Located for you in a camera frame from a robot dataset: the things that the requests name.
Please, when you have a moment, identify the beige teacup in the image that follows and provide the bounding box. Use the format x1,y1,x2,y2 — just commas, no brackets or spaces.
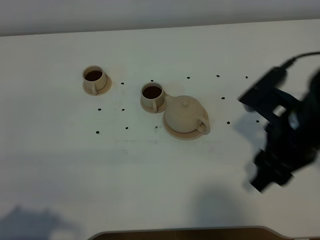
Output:
82,65,108,96
140,82,165,111

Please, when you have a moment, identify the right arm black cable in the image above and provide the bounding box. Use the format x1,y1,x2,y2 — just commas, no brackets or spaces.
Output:
278,51,320,70

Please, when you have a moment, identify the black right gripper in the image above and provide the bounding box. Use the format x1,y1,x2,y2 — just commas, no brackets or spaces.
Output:
250,99,315,193

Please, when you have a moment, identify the middle beige teacup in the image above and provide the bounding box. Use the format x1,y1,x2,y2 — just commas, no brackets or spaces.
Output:
140,82,165,111

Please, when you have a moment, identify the beige cup saucer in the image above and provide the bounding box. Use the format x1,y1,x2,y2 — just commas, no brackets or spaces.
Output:
82,73,112,96
140,92,168,114

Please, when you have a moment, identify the left beige teacup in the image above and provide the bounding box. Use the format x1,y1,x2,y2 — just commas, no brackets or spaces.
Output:
82,65,108,96

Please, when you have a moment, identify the left beige cup saucer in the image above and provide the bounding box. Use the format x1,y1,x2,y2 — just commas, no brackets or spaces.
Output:
82,73,112,96

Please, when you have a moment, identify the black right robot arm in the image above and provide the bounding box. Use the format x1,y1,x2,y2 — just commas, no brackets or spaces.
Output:
250,72,320,192

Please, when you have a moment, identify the beige teapot saucer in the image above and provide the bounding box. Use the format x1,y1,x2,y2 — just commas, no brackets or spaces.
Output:
162,115,211,141

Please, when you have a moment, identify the middle beige cup saucer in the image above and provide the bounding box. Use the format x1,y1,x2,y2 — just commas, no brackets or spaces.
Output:
140,92,168,114

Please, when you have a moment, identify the beige teapot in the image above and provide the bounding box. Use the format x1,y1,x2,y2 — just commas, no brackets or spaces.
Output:
163,95,211,135

